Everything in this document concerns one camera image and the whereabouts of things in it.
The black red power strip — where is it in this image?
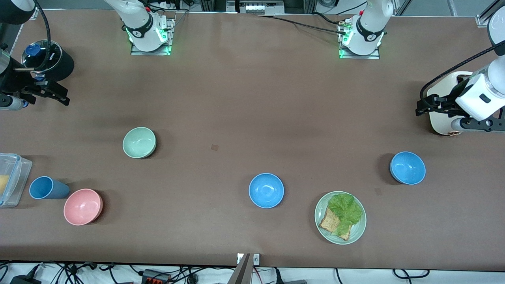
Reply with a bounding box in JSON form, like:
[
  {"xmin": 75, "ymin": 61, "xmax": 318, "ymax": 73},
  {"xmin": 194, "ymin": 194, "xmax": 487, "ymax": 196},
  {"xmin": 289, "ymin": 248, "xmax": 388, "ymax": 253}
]
[{"xmin": 141, "ymin": 269, "xmax": 171, "ymax": 284}]

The pale green bowl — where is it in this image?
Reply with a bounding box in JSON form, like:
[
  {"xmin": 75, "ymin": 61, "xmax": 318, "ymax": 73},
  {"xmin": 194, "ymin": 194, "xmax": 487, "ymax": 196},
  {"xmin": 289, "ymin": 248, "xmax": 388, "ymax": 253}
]
[{"xmin": 122, "ymin": 127, "xmax": 157, "ymax": 159}]

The black round canister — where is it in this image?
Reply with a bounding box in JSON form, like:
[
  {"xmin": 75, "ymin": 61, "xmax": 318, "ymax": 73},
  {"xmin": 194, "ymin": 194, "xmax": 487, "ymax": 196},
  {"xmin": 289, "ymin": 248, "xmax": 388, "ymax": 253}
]
[{"xmin": 21, "ymin": 39, "xmax": 75, "ymax": 82}]

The pink bowl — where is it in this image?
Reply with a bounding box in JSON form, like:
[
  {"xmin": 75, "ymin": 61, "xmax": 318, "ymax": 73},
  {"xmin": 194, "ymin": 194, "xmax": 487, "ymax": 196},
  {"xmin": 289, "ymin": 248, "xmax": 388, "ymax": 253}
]
[{"xmin": 64, "ymin": 189, "xmax": 104, "ymax": 226}]

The blue cup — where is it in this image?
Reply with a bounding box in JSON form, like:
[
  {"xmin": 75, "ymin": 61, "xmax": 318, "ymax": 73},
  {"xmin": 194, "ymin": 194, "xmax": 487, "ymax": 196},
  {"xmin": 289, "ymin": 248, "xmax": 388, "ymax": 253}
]
[{"xmin": 29, "ymin": 176, "xmax": 71, "ymax": 200}]

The brown bread slice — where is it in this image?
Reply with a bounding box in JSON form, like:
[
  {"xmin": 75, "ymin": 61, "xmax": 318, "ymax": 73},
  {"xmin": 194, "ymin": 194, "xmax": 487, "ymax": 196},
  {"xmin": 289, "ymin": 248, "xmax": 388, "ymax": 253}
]
[{"xmin": 319, "ymin": 207, "xmax": 352, "ymax": 241}]

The blue bowl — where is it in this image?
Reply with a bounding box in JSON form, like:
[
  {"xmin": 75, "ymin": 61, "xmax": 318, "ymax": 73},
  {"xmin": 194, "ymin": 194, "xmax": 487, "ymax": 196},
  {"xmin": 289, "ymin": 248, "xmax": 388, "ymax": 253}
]
[
  {"xmin": 249, "ymin": 173, "xmax": 284, "ymax": 209},
  {"xmin": 389, "ymin": 151, "xmax": 426, "ymax": 185}
]

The white power strip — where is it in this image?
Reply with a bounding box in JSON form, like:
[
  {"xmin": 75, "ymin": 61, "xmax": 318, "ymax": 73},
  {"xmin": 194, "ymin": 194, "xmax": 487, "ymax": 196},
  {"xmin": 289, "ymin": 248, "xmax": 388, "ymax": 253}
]
[{"xmin": 238, "ymin": 0, "xmax": 285, "ymax": 15}]

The left arm black hose cable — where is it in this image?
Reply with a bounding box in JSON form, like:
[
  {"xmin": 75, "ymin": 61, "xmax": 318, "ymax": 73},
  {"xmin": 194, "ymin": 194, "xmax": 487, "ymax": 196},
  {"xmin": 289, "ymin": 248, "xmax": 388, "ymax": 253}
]
[{"xmin": 419, "ymin": 41, "xmax": 505, "ymax": 104}]

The black table cable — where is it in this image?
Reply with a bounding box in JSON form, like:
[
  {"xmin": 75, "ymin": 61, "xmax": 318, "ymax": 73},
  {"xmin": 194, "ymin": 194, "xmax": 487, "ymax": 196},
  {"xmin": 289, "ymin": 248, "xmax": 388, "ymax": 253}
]
[{"xmin": 255, "ymin": 14, "xmax": 348, "ymax": 34}]

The black looped floor cable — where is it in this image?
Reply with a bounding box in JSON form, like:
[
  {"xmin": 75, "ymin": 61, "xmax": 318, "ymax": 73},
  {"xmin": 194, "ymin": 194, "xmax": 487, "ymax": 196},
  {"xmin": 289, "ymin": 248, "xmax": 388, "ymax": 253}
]
[{"xmin": 392, "ymin": 269, "xmax": 430, "ymax": 280}]

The grey metal camera pole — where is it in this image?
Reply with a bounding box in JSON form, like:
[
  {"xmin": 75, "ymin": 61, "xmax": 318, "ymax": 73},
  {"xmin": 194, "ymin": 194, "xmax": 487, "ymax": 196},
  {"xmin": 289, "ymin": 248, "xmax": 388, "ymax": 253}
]
[{"xmin": 227, "ymin": 253, "xmax": 253, "ymax": 284}]

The aluminium frame profile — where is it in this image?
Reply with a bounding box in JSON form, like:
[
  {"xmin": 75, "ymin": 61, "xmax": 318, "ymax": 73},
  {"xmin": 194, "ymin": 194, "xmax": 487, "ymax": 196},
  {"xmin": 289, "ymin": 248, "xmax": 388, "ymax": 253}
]
[{"xmin": 475, "ymin": 0, "xmax": 505, "ymax": 28}]

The arm black hose cable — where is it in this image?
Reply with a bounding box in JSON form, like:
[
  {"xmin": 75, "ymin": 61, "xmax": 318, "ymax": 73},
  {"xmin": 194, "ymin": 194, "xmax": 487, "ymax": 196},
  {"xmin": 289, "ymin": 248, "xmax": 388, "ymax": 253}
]
[
  {"xmin": 419, "ymin": 41, "xmax": 505, "ymax": 104},
  {"xmin": 34, "ymin": 0, "xmax": 52, "ymax": 71}
]

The white toaster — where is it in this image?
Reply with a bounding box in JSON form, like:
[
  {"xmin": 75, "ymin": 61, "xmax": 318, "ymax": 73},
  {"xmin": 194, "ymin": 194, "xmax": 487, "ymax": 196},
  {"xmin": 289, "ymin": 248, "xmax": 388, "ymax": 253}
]
[{"xmin": 426, "ymin": 71, "xmax": 480, "ymax": 136}]

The black power adapter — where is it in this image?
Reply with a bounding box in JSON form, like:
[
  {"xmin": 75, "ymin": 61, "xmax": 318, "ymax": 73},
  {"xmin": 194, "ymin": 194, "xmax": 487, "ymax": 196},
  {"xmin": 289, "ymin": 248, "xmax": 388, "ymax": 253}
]
[{"xmin": 9, "ymin": 275, "xmax": 42, "ymax": 284}]

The right arm black hose cable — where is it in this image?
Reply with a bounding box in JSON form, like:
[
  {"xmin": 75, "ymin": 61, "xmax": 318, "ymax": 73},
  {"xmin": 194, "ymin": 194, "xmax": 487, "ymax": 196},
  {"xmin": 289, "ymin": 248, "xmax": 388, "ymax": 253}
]
[{"xmin": 34, "ymin": 0, "xmax": 52, "ymax": 71}]

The green lettuce leaf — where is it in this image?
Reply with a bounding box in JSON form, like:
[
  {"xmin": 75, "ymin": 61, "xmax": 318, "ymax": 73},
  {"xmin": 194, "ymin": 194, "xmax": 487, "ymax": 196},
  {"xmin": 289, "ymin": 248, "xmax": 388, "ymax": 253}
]
[{"xmin": 328, "ymin": 193, "xmax": 363, "ymax": 237}]

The clear plastic container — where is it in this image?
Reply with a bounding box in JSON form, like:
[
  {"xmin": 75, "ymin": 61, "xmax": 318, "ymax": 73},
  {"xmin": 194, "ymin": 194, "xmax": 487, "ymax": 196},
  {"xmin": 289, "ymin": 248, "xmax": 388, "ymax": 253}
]
[{"xmin": 0, "ymin": 153, "xmax": 33, "ymax": 208}]

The pale green plate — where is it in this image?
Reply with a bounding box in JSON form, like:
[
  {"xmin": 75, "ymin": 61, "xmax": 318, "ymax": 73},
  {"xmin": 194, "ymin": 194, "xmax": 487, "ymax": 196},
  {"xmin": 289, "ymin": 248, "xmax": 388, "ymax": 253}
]
[{"xmin": 314, "ymin": 191, "xmax": 367, "ymax": 245}]

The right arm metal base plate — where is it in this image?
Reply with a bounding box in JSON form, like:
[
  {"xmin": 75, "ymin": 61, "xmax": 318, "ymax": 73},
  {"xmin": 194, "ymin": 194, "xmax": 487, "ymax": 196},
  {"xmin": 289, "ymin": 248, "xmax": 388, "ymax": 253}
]
[{"xmin": 131, "ymin": 17, "xmax": 175, "ymax": 56}]

